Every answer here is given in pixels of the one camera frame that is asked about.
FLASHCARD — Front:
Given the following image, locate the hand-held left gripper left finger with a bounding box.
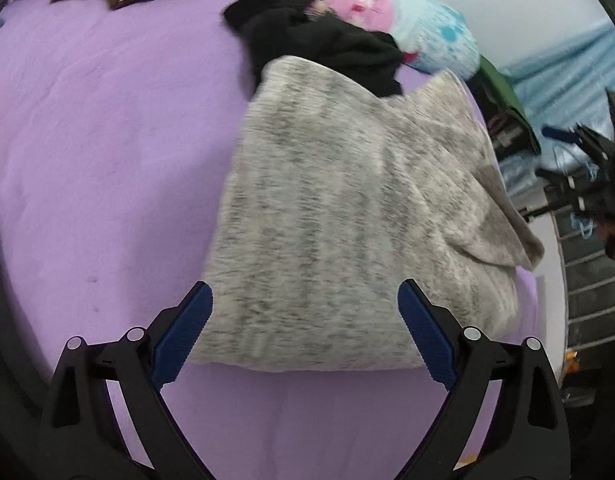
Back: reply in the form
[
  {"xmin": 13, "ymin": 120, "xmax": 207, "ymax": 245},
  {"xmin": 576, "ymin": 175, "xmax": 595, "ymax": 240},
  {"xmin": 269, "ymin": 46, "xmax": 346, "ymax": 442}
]
[{"xmin": 38, "ymin": 280, "xmax": 214, "ymax": 480}]

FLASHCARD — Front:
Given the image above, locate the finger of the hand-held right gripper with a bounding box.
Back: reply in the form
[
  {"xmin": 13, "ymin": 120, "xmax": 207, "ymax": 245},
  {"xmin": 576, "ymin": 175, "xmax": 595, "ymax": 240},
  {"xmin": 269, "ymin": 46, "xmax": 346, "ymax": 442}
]
[
  {"xmin": 535, "ymin": 167, "xmax": 588, "ymax": 186},
  {"xmin": 541, "ymin": 125, "xmax": 588, "ymax": 147}
]

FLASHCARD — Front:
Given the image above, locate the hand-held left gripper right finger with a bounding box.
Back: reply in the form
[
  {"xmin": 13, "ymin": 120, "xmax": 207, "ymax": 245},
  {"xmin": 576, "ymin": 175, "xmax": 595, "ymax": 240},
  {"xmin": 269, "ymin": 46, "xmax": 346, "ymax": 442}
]
[{"xmin": 397, "ymin": 278, "xmax": 571, "ymax": 480}]

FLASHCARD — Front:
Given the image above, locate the grey patterned jacket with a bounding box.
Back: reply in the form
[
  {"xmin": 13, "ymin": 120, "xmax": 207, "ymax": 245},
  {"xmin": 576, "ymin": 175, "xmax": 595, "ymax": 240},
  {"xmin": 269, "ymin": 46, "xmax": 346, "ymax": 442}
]
[{"xmin": 195, "ymin": 55, "xmax": 545, "ymax": 373}]

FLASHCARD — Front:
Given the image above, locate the light blue curtain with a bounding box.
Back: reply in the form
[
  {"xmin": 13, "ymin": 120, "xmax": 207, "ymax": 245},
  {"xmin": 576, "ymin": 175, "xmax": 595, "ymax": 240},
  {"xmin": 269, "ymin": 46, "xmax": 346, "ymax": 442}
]
[{"xmin": 502, "ymin": 17, "xmax": 613, "ymax": 196}]

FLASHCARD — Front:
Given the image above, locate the green cloth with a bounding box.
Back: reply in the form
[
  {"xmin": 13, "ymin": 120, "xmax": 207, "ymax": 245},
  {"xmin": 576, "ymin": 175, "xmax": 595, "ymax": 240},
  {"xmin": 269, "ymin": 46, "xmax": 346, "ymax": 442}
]
[{"xmin": 475, "ymin": 55, "xmax": 541, "ymax": 156}]

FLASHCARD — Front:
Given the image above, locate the window grille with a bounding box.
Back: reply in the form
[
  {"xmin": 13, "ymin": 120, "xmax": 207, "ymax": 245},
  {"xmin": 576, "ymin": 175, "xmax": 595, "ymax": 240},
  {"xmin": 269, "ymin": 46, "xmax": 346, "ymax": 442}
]
[{"xmin": 552, "ymin": 210, "xmax": 615, "ymax": 346}]

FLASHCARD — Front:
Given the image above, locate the bed with purple sheet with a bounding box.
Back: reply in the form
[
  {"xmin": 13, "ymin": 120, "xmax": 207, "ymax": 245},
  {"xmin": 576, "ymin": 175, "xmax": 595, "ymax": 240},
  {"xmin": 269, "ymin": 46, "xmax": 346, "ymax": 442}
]
[{"xmin": 0, "ymin": 0, "xmax": 538, "ymax": 480}]

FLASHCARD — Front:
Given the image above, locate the rolled floral quilt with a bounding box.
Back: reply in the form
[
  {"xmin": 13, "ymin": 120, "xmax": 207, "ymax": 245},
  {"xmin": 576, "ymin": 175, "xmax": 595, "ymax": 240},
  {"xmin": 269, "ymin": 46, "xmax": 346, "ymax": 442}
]
[{"xmin": 30, "ymin": 0, "xmax": 481, "ymax": 81}]

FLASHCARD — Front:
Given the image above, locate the crumpled black garment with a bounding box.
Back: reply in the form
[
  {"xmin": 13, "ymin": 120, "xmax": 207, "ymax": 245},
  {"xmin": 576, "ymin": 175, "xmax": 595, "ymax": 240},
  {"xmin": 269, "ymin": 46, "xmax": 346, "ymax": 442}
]
[{"xmin": 224, "ymin": 0, "xmax": 404, "ymax": 98}]

